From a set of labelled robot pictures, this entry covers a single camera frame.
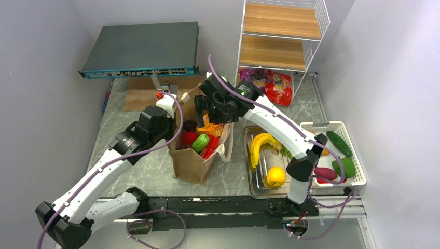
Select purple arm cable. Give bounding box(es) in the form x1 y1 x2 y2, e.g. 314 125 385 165
208 54 360 241
36 92 188 249

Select white wire shelf rack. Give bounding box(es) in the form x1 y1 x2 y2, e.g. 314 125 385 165
237 1 331 94

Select green bell pepper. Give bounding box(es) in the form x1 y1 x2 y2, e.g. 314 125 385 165
332 157 356 179

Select orange snack bag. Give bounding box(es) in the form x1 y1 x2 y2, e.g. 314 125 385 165
196 114 224 137

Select red apple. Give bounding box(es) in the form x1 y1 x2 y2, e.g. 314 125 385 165
181 131 199 146

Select metal switch stand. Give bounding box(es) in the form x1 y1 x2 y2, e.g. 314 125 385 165
151 76 178 100

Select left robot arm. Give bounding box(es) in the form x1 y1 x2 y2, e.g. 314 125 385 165
35 105 181 248

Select stainless steel tray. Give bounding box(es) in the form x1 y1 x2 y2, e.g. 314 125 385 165
243 126 291 199

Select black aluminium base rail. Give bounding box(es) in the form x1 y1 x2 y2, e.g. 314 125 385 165
54 196 365 249

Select green leafy vegetable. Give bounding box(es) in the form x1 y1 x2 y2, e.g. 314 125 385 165
191 134 210 153

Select green cucumber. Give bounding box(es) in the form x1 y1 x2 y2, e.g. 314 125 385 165
326 131 353 157

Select yellow lemon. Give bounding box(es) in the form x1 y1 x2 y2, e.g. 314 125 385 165
263 167 287 188

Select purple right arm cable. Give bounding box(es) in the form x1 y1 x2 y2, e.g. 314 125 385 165
208 54 360 241

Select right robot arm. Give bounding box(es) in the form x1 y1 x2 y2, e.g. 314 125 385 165
194 73 328 215

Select purple snack bag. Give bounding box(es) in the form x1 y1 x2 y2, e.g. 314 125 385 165
239 68 268 92

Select green grapes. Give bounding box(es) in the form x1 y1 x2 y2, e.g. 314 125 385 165
280 145 293 160

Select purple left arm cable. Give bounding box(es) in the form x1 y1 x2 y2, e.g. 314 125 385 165
36 92 188 249

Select purple eggplant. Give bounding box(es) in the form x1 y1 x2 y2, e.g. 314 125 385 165
183 120 198 132
314 167 339 181

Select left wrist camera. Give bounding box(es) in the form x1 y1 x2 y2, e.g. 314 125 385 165
156 91 177 118

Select red snack bag shelf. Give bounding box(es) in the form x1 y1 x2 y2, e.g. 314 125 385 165
265 70 293 106
200 134 219 160

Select grey network switch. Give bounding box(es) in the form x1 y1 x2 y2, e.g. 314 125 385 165
79 22 199 79

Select wooden base board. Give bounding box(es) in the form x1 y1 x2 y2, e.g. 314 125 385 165
122 74 206 111

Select brown burlap grocery bag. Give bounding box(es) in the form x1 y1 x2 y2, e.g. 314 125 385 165
168 84 233 185

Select yellow banana bunch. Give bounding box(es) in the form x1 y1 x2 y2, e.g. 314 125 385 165
250 133 282 169

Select red chili pepper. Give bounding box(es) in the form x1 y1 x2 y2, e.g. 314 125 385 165
316 178 347 184

